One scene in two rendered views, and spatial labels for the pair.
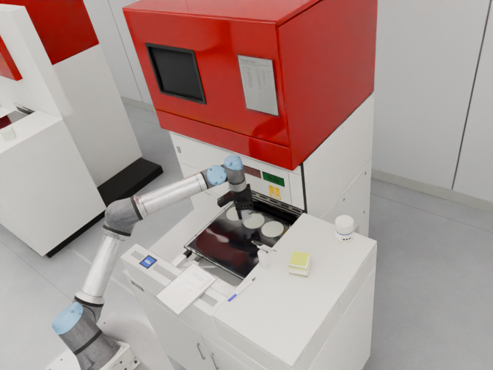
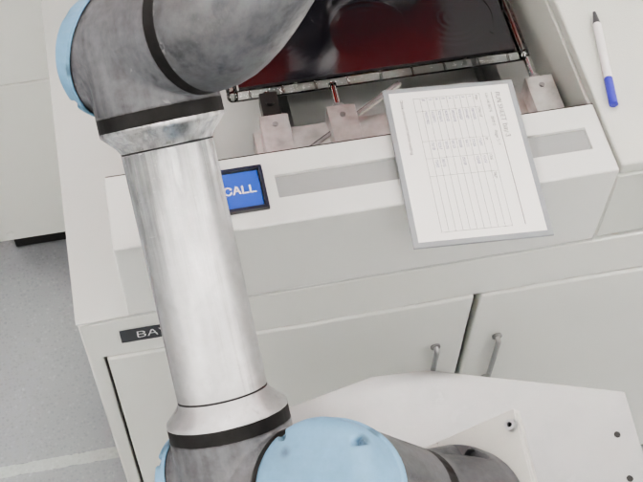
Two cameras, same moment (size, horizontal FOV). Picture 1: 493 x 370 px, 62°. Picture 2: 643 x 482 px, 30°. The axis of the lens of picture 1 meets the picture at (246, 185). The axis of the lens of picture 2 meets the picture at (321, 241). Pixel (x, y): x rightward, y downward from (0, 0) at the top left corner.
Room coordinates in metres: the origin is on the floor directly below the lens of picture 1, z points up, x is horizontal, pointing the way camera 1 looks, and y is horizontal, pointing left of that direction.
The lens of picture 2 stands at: (0.76, 1.05, 2.01)
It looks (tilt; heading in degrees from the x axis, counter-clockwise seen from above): 58 degrees down; 302
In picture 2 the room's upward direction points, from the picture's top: 2 degrees clockwise
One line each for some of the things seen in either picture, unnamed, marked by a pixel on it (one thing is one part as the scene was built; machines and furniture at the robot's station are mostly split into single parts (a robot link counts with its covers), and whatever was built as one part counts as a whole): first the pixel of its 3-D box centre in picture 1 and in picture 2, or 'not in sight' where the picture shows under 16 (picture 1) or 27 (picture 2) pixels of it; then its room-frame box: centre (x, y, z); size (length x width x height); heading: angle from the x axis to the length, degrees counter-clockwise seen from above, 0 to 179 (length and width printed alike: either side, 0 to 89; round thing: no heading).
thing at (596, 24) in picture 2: (242, 288); (604, 57); (0.98, 0.09, 0.97); 0.14 x 0.01 x 0.01; 125
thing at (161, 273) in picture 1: (174, 285); (360, 209); (1.12, 0.38, 0.89); 0.55 x 0.09 x 0.14; 45
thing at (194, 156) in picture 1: (234, 175); not in sight; (1.63, 0.05, 1.02); 0.82 x 0.03 x 0.40; 45
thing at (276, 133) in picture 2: (177, 262); (278, 148); (1.25, 0.36, 0.89); 0.08 x 0.03 x 0.03; 135
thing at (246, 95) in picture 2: (213, 262); (380, 76); (1.21, 0.20, 0.90); 0.38 x 0.01 x 0.01; 45
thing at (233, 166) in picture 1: (233, 169); not in sight; (1.41, 0.04, 1.21); 0.09 x 0.08 x 0.11; 103
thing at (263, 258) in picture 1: (265, 252); not in sight; (1.08, -0.02, 1.03); 0.06 x 0.04 x 0.13; 135
